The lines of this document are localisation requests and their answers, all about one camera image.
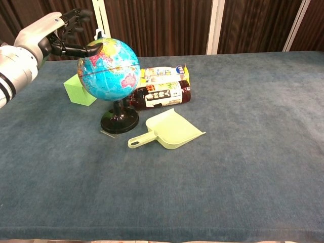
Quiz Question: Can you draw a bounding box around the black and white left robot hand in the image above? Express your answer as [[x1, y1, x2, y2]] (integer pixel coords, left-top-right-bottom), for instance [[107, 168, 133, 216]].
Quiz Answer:
[[14, 8, 104, 70]]

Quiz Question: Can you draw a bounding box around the small globe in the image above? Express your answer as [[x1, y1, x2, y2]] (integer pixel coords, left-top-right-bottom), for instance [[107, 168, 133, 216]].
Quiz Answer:
[[76, 37, 141, 135]]

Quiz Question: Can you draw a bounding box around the dark brown slatted partition panel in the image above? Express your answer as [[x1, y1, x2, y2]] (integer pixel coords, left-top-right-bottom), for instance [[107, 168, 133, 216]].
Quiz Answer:
[[0, 0, 99, 62], [290, 0, 324, 53], [103, 0, 214, 58], [217, 0, 304, 55]]

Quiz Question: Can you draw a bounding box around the green cube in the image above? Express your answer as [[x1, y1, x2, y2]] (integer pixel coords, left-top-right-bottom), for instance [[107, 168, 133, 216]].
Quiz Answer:
[[63, 73, 98, 107]]

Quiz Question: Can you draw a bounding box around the small clear plastic sheet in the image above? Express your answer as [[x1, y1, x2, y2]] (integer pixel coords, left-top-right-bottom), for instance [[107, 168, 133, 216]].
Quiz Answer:
[[99, 129, 116, 139]]

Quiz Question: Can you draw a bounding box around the yellow and white snack package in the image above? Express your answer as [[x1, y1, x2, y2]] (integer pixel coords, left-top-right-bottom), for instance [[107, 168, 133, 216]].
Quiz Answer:
[[138, 63, 191, 86]]

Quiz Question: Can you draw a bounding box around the dark tea bottle with label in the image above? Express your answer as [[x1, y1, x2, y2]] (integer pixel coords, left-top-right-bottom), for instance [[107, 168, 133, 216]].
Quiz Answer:
[[129, 80, 192, 112]]

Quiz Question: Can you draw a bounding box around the light green plastic dustpan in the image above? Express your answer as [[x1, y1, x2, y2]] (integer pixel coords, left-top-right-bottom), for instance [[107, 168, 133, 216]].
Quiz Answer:
[[127, 108, 207, 150]]

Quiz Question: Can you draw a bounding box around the blue table cloth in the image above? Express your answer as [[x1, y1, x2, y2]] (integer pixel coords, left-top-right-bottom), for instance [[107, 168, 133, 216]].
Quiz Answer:
[[0, 50, 324, 241]]

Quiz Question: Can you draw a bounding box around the white partition frame post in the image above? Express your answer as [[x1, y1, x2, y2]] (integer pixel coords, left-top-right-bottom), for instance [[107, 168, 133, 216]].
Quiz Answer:
[[91, 0, 111, 40], [281, 0, 311, 53], [206, 0, 226, 56]]

